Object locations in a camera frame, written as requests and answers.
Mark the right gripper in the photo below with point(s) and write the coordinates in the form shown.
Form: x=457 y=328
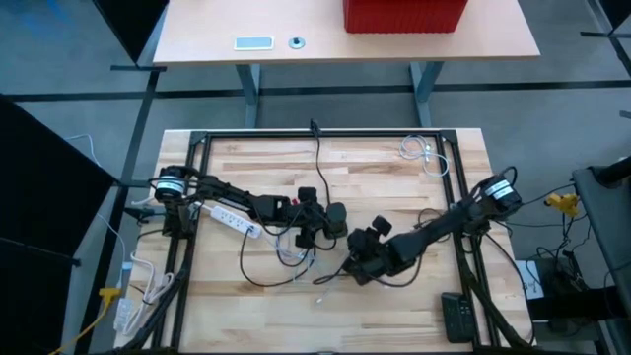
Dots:
x=379 y=256

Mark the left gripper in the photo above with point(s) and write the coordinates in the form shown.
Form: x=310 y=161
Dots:
x=303 y=217

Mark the white power strip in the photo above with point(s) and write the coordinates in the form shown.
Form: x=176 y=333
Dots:
x=229 y=220

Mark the black remote control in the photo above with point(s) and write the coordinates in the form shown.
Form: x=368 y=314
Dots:
x=458 y=318

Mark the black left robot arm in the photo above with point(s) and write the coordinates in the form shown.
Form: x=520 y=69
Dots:
x=231 y=194

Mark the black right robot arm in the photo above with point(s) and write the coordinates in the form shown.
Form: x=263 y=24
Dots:
x=443 y=224

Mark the white paper label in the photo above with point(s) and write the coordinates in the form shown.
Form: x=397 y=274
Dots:
x=530 y=281

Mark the round desk grommet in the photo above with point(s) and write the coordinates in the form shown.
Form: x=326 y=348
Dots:
x=296 y=43

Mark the white phone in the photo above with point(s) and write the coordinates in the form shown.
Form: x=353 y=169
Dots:
x=254 y=43

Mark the light wood desk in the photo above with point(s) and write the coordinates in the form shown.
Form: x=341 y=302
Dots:
x=320 y=29

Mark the yellow clamp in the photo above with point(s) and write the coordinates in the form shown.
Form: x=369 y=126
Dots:
x=562 y=203

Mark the black equipment box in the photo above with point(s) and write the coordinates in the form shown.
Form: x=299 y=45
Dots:
x=567 y=296

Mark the white extension socket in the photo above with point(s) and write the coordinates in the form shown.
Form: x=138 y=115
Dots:
x=123 y=315

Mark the red storage bin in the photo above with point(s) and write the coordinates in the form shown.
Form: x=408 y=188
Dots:
x=404 y=15

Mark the dark grey cart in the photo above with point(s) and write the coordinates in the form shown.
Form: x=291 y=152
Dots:
x=606 y=222

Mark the large black partition panel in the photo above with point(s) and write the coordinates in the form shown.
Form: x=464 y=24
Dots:
x=44 y=207

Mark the black aluminium table frame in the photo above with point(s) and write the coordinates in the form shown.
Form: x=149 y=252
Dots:
x=320 y=133

